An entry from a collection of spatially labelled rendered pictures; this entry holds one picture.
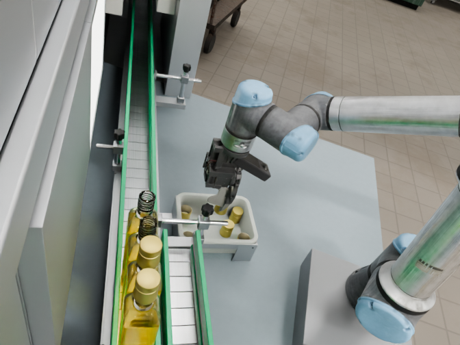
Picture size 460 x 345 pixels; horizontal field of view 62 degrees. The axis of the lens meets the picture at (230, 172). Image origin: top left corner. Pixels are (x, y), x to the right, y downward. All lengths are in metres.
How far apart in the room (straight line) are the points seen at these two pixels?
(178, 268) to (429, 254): 0.52
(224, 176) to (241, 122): 0.16
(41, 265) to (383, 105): 0.65
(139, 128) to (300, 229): 0.61
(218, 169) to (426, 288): 0.49
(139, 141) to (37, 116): 0.80
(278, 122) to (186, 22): 0.84
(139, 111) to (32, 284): 0.90
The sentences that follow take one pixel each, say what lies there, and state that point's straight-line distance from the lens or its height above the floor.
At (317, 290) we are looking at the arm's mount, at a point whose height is 0.84.
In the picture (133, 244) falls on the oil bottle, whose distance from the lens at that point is 0.69.
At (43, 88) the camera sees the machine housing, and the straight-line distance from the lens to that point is 0.46.
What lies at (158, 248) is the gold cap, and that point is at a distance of 0.60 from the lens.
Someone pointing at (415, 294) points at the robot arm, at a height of 1.10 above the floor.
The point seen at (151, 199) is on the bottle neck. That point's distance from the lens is 0.68.
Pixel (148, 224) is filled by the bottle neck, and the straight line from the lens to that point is 0.67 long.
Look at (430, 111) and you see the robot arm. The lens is 0.79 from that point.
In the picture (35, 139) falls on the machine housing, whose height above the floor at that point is 1.39.
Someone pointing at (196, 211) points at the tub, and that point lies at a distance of 1.17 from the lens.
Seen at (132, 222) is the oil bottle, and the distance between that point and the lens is 0.72.
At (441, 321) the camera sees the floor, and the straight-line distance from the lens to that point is 2.50.
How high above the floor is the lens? 1.65
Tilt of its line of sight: 41 degrees down
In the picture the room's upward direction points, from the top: 19 degrees clockwise
